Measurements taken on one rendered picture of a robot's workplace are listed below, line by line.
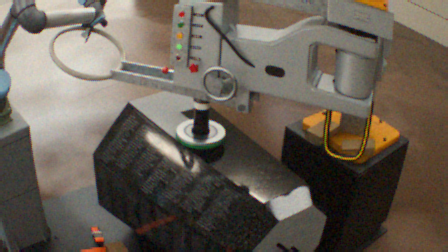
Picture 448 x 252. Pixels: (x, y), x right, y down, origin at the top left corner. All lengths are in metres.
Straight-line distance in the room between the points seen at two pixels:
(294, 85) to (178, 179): 0.68
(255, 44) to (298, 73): 0.20
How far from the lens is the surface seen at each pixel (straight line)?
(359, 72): 2.28
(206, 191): 2.52
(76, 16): 2.57
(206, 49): 2.39
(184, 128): 2.70
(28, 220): 3.27
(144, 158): 2.81
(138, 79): 2.64
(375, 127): 3.26
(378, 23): 2.16
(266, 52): 2.33
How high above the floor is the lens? 2.25
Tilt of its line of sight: 29 degrees down
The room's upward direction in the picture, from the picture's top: 4 degrees clockwise
